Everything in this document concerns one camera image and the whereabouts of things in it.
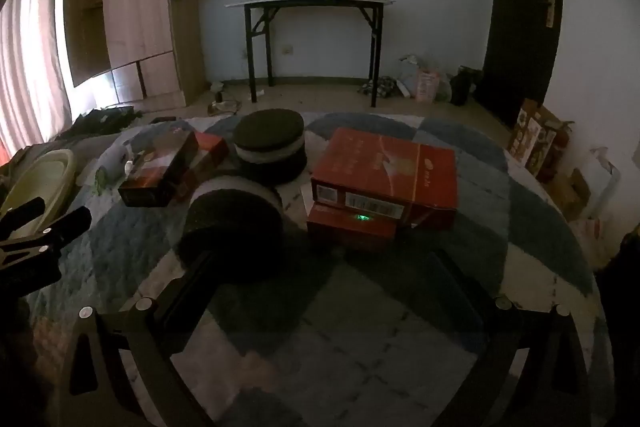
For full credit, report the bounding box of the red gold-print box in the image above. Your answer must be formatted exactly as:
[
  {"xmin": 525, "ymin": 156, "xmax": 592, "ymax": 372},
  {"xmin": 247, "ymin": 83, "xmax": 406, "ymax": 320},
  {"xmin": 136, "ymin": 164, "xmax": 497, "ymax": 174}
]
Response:
[{"xmin": 172, "ymin": 132, "xmax": 231, "ymax": 202}]

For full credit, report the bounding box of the blue checkered plush blanket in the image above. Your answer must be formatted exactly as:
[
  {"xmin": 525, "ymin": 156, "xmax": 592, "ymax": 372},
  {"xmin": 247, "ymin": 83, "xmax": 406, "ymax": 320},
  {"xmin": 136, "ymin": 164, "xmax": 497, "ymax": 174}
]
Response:
[{"xmin": 25, "ymin": 112, "xmax": 617, "ymax": 427}]

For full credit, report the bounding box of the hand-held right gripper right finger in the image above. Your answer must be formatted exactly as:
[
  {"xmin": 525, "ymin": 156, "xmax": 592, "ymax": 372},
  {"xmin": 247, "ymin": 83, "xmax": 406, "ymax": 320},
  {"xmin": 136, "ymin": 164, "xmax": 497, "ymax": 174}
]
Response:
[{"xmin": 430, "ymin": 251, "xmax": 593, "ymax": 427}]

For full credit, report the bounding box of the black-legged folding table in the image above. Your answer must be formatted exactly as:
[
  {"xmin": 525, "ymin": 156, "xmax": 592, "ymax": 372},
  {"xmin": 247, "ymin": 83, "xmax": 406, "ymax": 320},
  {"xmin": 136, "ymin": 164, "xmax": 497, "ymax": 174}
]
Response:
[{"xmin": 225, "ymin": 0, "xmax": 396, "ymax": 108}]

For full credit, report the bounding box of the power strip with cable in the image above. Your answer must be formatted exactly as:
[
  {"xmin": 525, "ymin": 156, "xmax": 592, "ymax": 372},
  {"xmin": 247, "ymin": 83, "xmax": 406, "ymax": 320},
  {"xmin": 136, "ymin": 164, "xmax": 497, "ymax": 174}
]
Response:
[{"xmin": 207, "ymin": 82, "xmax": 242, "ymax": 116}]

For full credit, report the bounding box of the wooden wardrobe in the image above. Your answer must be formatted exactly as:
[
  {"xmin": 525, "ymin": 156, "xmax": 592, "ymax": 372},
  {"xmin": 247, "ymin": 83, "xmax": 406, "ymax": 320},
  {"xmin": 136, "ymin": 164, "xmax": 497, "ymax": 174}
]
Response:
[{"xmin": 62, "ymin": 0, "xmax": 207, "ymax": 108}]

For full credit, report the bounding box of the dark door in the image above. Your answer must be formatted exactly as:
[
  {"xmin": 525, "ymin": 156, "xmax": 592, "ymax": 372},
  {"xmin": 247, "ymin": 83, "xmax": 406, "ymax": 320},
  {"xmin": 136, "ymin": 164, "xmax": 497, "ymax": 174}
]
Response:
[{"xmin": 474, "ymin": 0, "xmax": 562, "ymax": 128}]

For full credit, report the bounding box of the dark green cloth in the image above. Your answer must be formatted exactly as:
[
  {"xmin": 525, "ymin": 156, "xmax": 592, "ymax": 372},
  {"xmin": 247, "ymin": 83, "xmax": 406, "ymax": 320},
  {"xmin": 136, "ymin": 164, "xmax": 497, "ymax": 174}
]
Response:
[{"xmin": 55, "ymin": 106, "xmax": 144, "ymax": 142}]

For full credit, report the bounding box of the flat red box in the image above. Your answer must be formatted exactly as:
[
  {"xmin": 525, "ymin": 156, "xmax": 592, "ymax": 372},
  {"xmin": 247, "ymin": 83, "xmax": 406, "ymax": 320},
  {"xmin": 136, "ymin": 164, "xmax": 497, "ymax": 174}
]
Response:
[{"xmin": 306, "ymin": 202, "xmax": 401, "ymax": 254}]

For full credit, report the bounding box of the black white foam disc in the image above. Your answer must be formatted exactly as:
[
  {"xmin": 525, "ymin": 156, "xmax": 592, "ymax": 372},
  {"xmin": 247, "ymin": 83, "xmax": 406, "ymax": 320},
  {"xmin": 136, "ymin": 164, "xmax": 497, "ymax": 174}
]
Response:
[
  {"xmin": 234, "ymin": 108, "xmax": 307, "ymax": 186},
  {"xmin": 177, "ymin": 175, "xmax": 286, "ymax": 279}
]

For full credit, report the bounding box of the white plastic bag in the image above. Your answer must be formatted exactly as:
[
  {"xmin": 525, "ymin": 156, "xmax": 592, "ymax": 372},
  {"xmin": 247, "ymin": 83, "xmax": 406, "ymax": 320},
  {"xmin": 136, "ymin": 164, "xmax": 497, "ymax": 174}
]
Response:
[
  {"xmin": 397, "ymin": 54, "xmax": 427, "ymax": 98},
  {"xmin": 584, "ymin": 147, "xmax": 627, "ymax": 239}
]

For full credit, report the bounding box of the pink striped curtain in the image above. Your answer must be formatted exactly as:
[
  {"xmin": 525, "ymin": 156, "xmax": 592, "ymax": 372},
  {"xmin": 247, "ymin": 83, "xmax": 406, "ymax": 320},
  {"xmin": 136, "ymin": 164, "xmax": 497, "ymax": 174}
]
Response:
[{"xmin": 0, "ymin": 0, "xmax": 76, "ymax": 158}]

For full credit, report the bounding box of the checkered cloth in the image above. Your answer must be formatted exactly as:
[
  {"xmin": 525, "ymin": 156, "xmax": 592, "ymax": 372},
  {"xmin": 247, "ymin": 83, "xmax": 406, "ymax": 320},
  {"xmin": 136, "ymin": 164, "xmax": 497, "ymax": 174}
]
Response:
[{"xmin": 357, "ymin": 76, "xmax": 401, "ymax": 98}]

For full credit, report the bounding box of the black bag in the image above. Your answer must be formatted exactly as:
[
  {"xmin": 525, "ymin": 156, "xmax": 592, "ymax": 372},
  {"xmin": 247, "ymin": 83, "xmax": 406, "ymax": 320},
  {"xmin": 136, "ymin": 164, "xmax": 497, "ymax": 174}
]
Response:
[{"xmin": 447, "ymin": 66, "xmax": 484, "ymax": 106}]

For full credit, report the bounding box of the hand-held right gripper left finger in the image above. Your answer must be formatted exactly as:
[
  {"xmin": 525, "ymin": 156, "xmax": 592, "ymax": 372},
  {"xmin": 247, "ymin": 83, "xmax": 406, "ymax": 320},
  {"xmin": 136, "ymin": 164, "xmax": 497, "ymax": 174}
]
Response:
[{"xmin": 59, "ymin": 251, "xmax": 221, "ymax": 427}]

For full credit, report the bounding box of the cream plastic basin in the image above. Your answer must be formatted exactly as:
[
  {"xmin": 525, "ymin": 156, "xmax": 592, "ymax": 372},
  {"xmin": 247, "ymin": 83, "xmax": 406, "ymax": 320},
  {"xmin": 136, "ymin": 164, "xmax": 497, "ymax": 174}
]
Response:
[{"xmin": 0, "ymin": 149, "xmax": 77, "ymax": 239}]

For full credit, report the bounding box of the dark red box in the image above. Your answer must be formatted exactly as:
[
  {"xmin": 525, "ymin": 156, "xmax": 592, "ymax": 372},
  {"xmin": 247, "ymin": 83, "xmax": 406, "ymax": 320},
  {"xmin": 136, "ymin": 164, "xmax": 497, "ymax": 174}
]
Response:
[{"xmin": 118, "ymin": 130, "xmax": 200, "ymax": 208}]

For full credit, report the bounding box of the printed cardboard box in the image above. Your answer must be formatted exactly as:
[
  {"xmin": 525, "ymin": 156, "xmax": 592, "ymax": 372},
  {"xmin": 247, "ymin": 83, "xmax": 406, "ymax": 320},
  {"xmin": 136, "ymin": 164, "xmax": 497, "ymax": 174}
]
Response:
[{"xmin": 507, "ymin": 99, "xmax": 576, "ymax": 182}]

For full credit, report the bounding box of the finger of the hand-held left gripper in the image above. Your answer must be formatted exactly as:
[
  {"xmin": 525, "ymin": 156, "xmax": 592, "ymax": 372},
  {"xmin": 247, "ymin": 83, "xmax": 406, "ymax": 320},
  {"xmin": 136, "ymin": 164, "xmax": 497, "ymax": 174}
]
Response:
[
  {"xmin": 0, "ymin": 198, "xmax": 47, "ymax": 240},
  {"xmin": 0, "ymin": 208, "xmax": 92, "ymax": 300}
]

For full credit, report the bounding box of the large red cardboard box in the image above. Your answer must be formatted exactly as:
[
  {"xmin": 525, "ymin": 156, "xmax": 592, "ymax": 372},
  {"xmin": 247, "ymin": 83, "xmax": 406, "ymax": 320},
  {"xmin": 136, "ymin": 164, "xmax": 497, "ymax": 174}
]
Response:
[{"xmin": 310, "ymin": 127, "xmax": 459, "ymax": 231}]

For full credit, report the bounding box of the pink paper bag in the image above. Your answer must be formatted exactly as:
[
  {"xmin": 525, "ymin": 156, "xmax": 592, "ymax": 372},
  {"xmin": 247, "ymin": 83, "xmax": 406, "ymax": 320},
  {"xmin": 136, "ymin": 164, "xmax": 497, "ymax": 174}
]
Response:
[{"xmin": 415, "ymin": 67, "xmax": 441, "ymax": 104}]

